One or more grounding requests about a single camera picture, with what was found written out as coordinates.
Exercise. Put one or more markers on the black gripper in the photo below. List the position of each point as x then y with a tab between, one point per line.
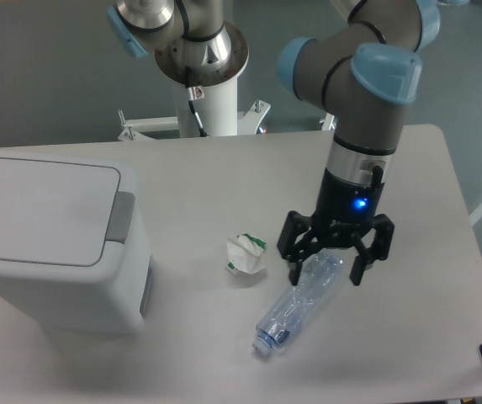
345	212

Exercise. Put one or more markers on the white push-top trash can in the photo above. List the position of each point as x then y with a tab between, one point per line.
74	251

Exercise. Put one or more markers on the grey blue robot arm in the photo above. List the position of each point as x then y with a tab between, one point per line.
365	76

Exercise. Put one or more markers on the clear plastic water bottle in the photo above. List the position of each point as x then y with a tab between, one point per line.
319	279

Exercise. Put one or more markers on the crumpled white green paper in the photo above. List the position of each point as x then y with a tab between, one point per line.
245	254

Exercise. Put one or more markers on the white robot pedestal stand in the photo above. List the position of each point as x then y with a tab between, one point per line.
207	101

